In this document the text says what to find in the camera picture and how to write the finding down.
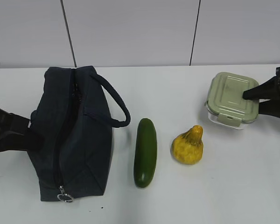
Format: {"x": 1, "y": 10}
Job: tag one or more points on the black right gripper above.
{"x": 268, "y": 90}

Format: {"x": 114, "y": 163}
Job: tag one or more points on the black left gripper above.
{"x": 16, "y": 135}

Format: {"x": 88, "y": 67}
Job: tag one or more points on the green lid glass container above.
{"x": 225, "y": 103}

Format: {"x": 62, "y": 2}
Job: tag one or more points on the dark blue lunch bag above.
{"x": 76, "y": 115}

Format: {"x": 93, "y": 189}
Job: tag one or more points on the yellow pear-shaped gourd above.
{"x": 187, "y": 148}

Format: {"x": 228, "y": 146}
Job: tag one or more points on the green cucumber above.
{"x": 145, "y": 153}

